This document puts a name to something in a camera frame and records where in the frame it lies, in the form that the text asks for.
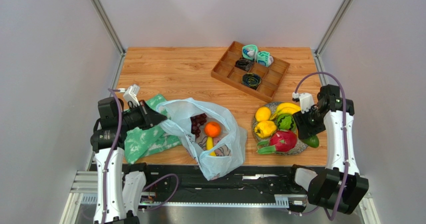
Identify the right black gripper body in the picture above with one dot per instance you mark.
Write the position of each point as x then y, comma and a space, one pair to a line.
306, 126

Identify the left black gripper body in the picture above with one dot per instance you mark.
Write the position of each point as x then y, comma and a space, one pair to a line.
136, 117

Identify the green fake avocado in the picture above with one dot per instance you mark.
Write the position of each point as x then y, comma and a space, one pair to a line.
312, 141

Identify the green fake watermelon ball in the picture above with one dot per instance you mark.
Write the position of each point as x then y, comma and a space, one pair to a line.
285, 122

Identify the yellow fake banana bunch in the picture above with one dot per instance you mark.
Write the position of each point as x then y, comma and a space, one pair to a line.
285, 108

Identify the pink fake dragon fruit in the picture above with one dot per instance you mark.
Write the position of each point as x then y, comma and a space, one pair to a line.
281, 141

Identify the yellow fake bell pepper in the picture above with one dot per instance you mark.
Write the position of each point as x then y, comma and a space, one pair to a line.
265, 129

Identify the yellow fake lemon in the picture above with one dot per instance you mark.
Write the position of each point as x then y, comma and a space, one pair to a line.
263, 114

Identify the translucent printed plastic bag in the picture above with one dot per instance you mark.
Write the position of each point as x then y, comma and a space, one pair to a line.
229, 145

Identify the single yellow fake banana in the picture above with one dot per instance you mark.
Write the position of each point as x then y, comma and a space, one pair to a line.
210, 145

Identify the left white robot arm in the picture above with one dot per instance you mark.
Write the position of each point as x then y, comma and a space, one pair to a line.
119, 191

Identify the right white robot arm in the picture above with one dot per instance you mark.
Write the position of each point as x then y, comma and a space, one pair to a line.
339, 187

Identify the dark red fake grapes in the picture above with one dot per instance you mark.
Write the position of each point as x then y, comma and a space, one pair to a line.
197, 122

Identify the orange fake tangerine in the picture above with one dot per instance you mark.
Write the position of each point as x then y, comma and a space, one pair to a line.
212, 129

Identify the green white folded cloth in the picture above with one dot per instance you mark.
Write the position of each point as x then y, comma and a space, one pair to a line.
141, 143

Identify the speckled round plate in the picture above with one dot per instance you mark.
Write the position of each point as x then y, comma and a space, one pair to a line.
300, 146

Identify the teal white rolled sock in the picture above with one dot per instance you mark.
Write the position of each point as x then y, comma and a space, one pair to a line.
250, 52
264, 58

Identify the brown wooden compartment tray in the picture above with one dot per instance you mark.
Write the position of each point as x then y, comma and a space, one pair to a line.
260, 81

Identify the black item in tray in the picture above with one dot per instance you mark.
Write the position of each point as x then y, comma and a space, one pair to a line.
244, 64

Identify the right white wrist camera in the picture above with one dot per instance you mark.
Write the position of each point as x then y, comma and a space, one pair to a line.
305, 100

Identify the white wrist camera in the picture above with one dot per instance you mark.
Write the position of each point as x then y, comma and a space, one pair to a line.
305, 100
130, 95

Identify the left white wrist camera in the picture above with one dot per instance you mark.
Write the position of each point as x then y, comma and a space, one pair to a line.
130, 95

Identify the aluminium frame rail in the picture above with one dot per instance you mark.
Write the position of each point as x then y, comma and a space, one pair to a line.
177, 213

